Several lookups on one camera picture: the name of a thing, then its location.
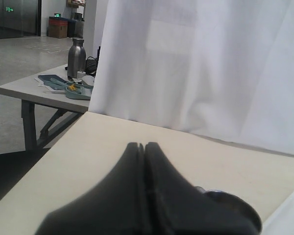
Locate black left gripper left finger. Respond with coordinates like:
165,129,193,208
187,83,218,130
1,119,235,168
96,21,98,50
36,142,147,235

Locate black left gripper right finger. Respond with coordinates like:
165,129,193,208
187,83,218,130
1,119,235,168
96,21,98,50
143,141,260,235

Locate steel mug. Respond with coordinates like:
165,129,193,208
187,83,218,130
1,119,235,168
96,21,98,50
195,186,263,235

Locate steel water bottle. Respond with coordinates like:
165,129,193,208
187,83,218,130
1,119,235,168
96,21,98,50
67,38,86,78

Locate white plastic tray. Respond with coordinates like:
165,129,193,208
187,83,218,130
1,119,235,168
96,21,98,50
261,192,294,235

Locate grey side table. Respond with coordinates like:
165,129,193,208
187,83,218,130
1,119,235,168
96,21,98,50
0,65,89,150

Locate teal plastic tray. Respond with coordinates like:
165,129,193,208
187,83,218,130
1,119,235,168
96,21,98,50
64,82,93,100

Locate dark blue flat case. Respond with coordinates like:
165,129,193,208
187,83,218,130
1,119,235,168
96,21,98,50
38,74,67,91

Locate white curtain backdrop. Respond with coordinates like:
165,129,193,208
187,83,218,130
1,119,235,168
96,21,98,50
89,0,294,155

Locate cardboard box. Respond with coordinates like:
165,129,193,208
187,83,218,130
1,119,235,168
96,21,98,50
48,17,68,39

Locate black coiled cables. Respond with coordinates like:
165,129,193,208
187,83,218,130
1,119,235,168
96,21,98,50
85,46,101,76

